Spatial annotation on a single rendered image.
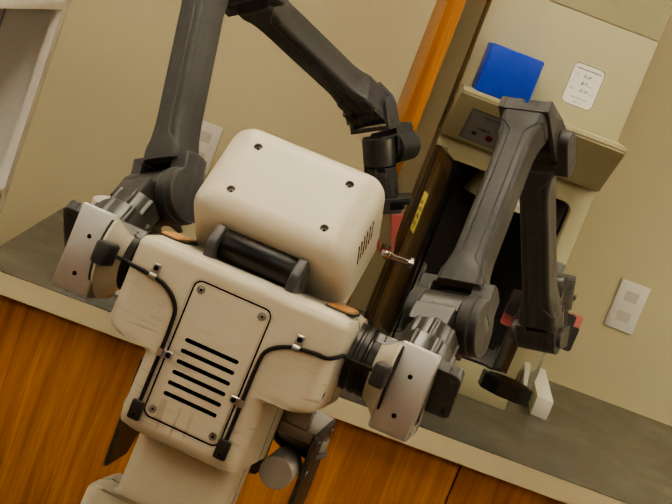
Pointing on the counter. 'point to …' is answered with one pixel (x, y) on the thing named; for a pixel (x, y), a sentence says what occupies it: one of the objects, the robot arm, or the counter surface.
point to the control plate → (488, 125)
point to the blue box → (507, 73)
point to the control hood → (590, 174)
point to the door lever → (394, 256)
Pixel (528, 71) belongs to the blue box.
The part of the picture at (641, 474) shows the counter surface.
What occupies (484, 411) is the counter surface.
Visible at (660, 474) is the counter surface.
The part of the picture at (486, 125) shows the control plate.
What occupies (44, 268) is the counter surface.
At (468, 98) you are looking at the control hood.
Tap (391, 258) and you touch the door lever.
